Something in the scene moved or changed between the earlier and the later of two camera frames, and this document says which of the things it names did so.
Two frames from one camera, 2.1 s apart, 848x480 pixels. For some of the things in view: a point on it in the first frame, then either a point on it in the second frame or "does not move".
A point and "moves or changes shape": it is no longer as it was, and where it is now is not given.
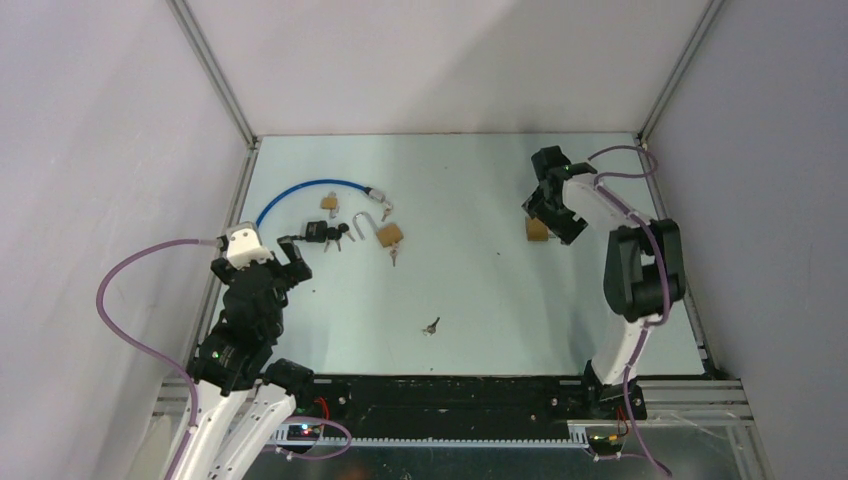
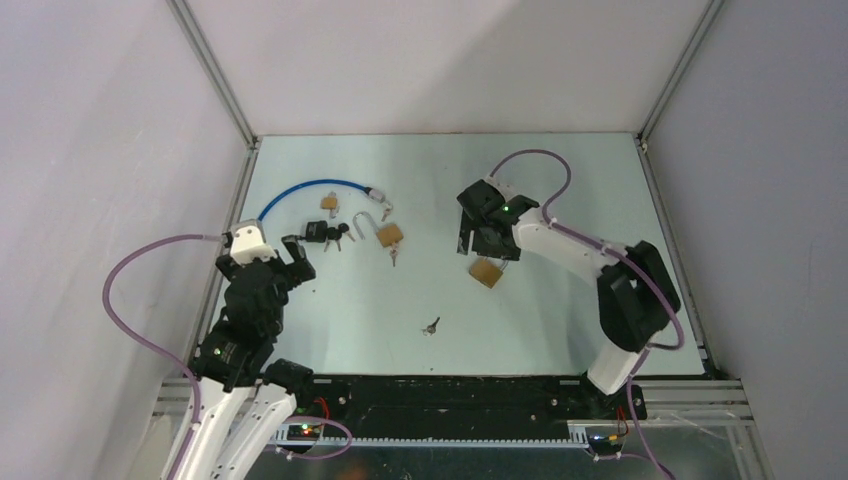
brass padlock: x=386 y=234 does not move
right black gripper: x=564 y=227 to x=466 y=227
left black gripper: x=296 y=270 does not move
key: x=431 y=329 does not move
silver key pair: x=393 y=251 does not move
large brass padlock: x=536 y=230 moves or changes shape
